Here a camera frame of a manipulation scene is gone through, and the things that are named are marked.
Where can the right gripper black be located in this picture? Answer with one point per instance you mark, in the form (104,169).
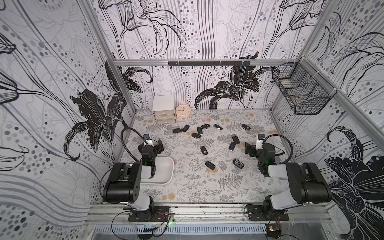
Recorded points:
(254,149)

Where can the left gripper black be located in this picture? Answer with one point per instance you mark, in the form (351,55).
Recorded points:
(156,148)

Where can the white storage tray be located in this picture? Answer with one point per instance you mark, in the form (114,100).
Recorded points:
(163,173)

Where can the silver black bmw key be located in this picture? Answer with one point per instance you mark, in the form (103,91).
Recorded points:
(238,164)

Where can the black car key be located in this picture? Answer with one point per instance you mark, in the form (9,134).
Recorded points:
(210,165)
(185,128)
(232,146)
(246,127)
(204,150)
(177,130)
(200,130)

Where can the black car key front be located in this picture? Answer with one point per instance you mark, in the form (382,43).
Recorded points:
(210,165)

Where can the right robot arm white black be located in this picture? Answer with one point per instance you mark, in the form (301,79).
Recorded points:
(306,182)

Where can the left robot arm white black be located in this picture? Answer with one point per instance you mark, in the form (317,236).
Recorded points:
(124,182)

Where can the black key fob centre right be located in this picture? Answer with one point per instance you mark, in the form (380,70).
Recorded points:
(235,139)

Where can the black car key audi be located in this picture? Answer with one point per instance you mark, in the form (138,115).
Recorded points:
(196,135)

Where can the black car key upright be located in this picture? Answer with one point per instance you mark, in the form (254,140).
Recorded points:
(200,130)

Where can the black silver mercedes key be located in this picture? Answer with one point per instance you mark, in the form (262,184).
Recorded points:
(218,127)

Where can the black car key vw back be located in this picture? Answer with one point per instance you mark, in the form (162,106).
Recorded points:
(206,126)

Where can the white mini drawer cabinet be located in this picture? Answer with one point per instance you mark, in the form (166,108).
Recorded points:
(164,109)

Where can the pink round alarm clock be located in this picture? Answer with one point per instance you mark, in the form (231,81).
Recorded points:
(183,111)

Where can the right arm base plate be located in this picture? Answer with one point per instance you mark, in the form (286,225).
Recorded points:
(257,213)

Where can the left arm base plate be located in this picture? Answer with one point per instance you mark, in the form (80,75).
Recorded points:
(156,214)

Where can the black wire wall basket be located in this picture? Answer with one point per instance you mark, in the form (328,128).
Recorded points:
(301,88)

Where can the white cable duct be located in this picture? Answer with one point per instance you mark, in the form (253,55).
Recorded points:
(185,229)

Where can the black wall rail bar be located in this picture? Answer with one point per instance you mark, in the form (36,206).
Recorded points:
(207,63)

